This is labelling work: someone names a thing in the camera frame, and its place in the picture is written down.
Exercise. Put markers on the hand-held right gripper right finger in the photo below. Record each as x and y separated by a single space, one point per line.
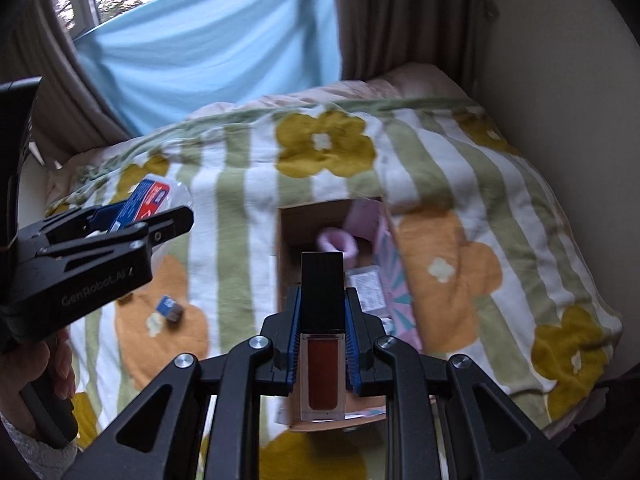
351 355

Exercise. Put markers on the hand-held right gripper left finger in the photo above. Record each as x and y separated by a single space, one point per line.
294 350

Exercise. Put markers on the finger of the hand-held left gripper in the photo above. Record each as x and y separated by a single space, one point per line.
150 230
65 222

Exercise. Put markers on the clear box red blue label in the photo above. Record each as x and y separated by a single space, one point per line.
145 200

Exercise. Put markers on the dark red lip gloss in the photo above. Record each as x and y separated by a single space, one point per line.
322 370

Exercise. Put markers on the white blue tissue packet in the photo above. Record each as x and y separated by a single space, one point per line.
367 290

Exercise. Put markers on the cardboard box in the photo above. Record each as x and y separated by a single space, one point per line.
295 240

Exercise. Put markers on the pink hair scrunchie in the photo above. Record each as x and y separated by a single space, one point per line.
335 240

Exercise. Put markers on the person's left hand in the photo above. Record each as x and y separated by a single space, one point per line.
60 365

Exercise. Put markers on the small blue box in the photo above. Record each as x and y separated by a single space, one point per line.
167 306

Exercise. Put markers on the beige curtain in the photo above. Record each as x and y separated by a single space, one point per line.
65 95
400 15

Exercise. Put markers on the light blue cloth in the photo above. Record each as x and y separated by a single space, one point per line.
210 50

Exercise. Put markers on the striped floral blanket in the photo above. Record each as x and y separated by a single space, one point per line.
450 170

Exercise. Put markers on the pink quilt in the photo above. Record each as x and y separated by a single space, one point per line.
415 82

